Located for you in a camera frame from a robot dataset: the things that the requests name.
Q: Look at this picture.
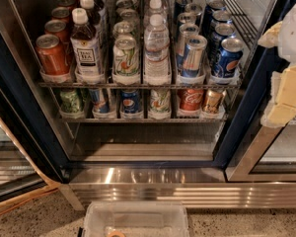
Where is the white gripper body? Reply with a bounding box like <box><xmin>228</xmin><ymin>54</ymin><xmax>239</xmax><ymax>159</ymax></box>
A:
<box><xmin>277</xmin><ymin>4</ymin><xmax>296</xmax><ymax>63</ymax></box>

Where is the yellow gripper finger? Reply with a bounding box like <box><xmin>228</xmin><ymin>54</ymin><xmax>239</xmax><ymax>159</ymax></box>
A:
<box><xmin>260</xmin><ymin>64</ymin><xmax>296</xmax><ymax>128</ymax></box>
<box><xmin>258</xmin><ymin>22</ymin><xmax>282</xmax><ymax>48</ymax></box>

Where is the lower shelf gold can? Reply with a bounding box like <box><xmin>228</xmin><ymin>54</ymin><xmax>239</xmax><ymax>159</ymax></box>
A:
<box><xmin>202</xmin><ymin>89</ymin><xmax>226</xmax><ymax>114</ymax></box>

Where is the front Red Bull can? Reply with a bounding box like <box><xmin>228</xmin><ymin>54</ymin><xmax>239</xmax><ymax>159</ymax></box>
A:
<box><xmin>182</xmin><ymin>35</ymin><xmax>207</xmax><ymax>78</ymax></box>

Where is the red bull can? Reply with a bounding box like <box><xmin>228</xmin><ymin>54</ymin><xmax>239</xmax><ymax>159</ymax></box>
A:
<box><xmin>176</xmin><ymin>23</ymin><xmax>199</xmax><ymax>68</ymax></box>
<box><xmin>182</xmin><ymin>35</ymin><xmax>207</xmax><ymax>78</ymax></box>

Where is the lower shelf Coca-Cola can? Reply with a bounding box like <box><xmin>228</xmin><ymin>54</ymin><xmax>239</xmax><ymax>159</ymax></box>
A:
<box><xmin>178</xmin><ymin>89</ymin><xmax>204</xmax><ymax>111</ymax></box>

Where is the lower shelf 7up can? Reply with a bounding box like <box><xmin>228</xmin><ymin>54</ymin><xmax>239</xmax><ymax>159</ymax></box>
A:
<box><xmin>150</xmin><ymin>89</ymin><xmax>171</xmax><ymax>113</ymax></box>

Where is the lower shelf Pepsi can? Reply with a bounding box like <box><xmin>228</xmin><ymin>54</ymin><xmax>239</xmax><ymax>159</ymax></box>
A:
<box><xmin>120</xmin><ymin>90</ymin><xmax>141</xmax><ymax>114</ymax></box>

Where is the lower shelf blue slim can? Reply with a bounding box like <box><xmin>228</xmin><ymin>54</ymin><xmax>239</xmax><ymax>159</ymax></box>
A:
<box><xmin>89</xmin><ymin>88</ymin><xmax>110</xmax><ymax>114</ymax></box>

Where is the lower shelf green can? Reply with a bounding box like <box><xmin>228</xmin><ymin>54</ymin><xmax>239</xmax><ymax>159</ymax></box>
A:
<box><xmin>60</xmin><ymin>88</ymin><xmax>83</xmax><ymax>114</ymax></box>

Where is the orange soda can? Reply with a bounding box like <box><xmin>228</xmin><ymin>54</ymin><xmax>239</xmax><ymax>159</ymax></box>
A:
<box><xmin>44</xmin><ymin>20</ymin><xmax>72</xmax><ymax>54</ymax></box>
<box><xmin>51</xmin><ymin>7</ymin><xmax>71</xmax><ymax>25</ymax></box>
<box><xmin>36</xmin><ymin>34</ymin><xmax>69</xmax><ymax>75</ymax></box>

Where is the front orange soda can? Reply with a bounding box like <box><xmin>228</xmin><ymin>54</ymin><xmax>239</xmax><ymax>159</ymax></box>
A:
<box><xmin>36</xmin><ymin>34</ymin><xmax>69</xmax><ymax>75</ymax></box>

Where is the open fridge glass door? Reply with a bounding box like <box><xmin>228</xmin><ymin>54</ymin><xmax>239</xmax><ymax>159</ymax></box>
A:
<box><xmin>0</xmin><ymin>88</ymin><xmax>60</xmax><ymax>216</ymax></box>

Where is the front clear water bottle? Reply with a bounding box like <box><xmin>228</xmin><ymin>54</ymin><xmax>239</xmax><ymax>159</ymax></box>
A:
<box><xmin>144</xmin><ymin>14</ymin><xmax>170</xmax><ymax>77</ymax></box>

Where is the front tea bottle white cap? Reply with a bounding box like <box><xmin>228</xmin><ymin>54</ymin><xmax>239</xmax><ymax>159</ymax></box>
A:
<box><xmin>70</xmin><ymin>8</ymin><xmax>103</xmax><ymax>76</ymax></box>

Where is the clear plastic bin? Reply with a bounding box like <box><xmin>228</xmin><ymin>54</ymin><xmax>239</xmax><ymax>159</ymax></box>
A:
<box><xmin>82</xmin><ymin>201</ymin><xmax>189</xmax><ymax>237</ymax></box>

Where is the top wire fridge shelf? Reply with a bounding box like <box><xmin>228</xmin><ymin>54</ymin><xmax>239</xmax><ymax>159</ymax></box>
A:
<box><xmin>39</xmin><ymin>0</ymin><xmax>258</xmax><ymax>91</ymax></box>

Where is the wire fridge shelf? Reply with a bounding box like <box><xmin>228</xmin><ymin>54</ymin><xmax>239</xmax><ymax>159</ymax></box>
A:
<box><xmin>59</xmin><ymin>96</ymin><xmax>227</xmax><ymax>123</ymax></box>
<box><xmin>39</xmin><ymin>0</ymin><xmax>258</xmax><ymax>91</ymax></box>

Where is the lower wire fridge shelf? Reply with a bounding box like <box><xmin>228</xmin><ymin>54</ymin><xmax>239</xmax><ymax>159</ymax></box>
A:
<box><xmin>59</xmin><ymin>96</ymin><xmax>227</xmax><ymax>123</ymax></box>

